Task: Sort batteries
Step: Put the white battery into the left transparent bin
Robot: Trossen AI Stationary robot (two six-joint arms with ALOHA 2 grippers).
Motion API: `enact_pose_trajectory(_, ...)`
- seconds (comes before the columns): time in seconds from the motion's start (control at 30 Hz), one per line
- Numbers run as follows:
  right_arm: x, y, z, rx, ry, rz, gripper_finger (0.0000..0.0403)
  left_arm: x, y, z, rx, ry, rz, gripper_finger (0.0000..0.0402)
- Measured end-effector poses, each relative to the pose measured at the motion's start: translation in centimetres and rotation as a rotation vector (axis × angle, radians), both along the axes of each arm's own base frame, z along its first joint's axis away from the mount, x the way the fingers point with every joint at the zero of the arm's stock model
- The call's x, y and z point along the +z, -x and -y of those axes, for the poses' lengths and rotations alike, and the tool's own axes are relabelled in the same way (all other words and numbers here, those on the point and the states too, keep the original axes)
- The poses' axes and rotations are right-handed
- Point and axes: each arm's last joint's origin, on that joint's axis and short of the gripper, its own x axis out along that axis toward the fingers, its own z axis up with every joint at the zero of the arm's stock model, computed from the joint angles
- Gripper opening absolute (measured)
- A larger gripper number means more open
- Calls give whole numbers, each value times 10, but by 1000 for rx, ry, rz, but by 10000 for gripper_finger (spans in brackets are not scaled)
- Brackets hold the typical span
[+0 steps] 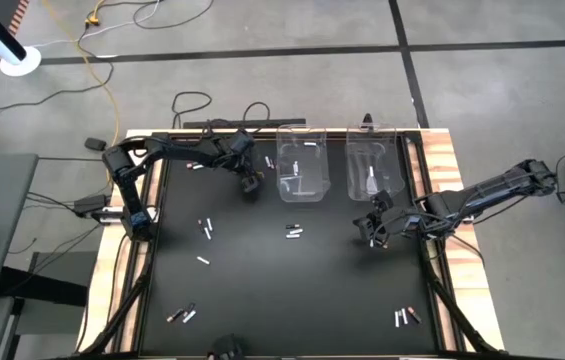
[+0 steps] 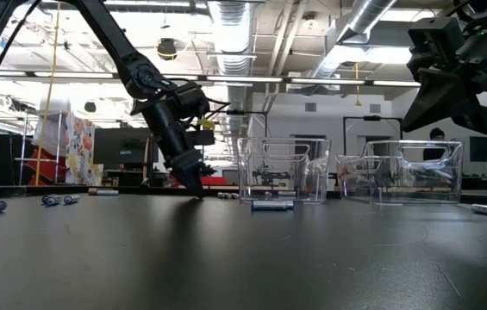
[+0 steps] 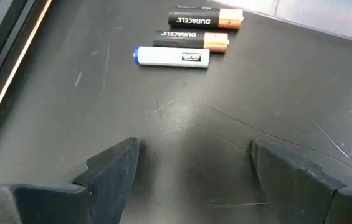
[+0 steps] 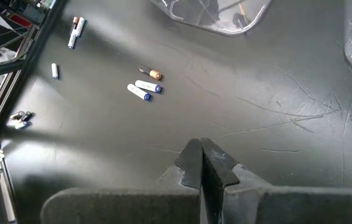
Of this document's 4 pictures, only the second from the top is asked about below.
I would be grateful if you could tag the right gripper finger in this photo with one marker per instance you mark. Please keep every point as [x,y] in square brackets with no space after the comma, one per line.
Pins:
[478,116]
[435,94]

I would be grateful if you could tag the metal rack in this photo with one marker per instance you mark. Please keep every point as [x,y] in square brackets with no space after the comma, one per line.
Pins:
[24,150]

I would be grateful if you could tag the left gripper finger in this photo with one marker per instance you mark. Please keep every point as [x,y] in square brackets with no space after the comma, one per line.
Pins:
[193,183]

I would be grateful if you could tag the person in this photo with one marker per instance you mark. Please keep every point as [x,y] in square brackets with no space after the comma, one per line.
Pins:
[435,144]

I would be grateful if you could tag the clear plastic bin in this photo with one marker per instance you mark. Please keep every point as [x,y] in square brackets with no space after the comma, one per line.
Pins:
[454,181]
[325,172]

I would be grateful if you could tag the round ceiling smoke detector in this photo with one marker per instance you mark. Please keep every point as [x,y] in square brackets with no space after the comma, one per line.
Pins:
[310,21]

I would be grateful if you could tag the floral patterned curtain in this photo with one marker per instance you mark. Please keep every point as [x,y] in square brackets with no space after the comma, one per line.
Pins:
[80,148]

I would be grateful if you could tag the wooden desk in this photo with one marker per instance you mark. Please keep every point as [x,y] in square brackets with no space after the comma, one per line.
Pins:
[226,187]

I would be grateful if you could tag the black gantry frame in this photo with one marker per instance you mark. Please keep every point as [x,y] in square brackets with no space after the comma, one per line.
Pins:
[372,117]

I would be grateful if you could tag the red board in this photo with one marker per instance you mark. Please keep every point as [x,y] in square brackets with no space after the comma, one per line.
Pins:
[47,170]

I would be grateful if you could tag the grey wall vent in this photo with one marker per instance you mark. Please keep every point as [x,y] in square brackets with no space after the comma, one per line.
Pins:
[310,107]
[374,108]

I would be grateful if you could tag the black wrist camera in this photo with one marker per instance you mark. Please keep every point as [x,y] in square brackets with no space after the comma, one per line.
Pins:
[435,39]
[202,138]

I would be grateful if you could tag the flexible ribbed silver duct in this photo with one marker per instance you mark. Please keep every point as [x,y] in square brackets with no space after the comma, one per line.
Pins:
[232,39]

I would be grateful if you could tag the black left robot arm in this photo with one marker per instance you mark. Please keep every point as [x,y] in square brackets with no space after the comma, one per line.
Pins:
[114,39]

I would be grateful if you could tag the linear ceiling light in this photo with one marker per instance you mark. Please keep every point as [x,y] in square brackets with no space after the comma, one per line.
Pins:
[244,79]
[394,83]
[74,75]
[327,81]
[182,77]

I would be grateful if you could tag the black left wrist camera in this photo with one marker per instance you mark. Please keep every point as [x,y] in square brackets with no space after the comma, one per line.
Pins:
[202,138]

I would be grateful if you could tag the black round ceiling device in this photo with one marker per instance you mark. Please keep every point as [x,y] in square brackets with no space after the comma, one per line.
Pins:
[166,48]

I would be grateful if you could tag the dark wall monitor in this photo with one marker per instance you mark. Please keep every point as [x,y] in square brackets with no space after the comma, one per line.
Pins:
[484,148]

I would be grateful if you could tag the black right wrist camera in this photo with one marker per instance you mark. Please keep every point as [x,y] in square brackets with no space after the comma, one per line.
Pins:
[435,39]

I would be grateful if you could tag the red plastic bin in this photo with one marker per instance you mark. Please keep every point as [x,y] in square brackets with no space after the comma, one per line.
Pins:
[216,181]

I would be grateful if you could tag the black copper-top battery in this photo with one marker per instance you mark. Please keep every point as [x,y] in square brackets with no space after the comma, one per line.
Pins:
[93,190]

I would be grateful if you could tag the smooth spiral silver duct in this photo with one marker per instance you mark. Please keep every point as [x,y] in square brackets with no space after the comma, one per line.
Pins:
[355,21]

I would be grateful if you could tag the black background robot arm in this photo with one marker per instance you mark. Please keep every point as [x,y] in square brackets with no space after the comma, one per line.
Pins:
[271,174]

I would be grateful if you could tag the black computer monitor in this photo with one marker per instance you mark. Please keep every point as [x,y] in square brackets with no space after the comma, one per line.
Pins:
[122,146]

